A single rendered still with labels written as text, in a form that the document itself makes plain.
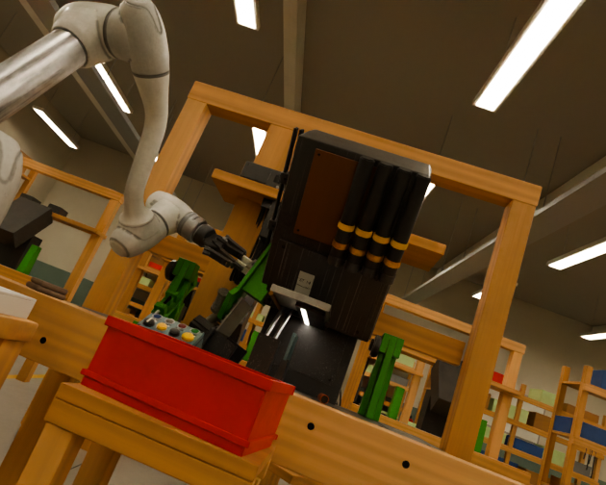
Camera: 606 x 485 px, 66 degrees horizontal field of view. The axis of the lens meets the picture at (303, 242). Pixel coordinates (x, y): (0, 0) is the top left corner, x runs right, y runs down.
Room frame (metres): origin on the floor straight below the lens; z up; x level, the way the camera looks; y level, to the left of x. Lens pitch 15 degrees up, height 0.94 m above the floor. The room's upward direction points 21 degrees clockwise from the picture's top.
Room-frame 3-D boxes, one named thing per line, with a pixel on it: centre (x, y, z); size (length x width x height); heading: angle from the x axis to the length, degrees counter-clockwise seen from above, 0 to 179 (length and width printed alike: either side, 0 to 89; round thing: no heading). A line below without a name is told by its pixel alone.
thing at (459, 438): (1.78, -0.05, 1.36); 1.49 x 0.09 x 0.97; 81
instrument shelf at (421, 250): (1.74, -0.05, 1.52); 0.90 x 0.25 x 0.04; 81
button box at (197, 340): (1.21, 0.22, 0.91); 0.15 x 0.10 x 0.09; 81
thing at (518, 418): (8.28, -4.38, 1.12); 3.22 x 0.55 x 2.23; 86
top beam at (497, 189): (1.78, -0.05, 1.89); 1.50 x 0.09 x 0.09; 81
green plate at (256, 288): (1.43, 0.07, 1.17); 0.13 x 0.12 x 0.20; 81
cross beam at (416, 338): (1.84, -0.06, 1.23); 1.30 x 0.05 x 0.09; 81
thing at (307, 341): (1.60, -0.14, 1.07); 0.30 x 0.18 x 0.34; 81
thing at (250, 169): (1.74, 0.24, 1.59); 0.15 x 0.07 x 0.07; 81
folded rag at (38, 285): (1.30, 0.59, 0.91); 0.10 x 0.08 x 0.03; 42
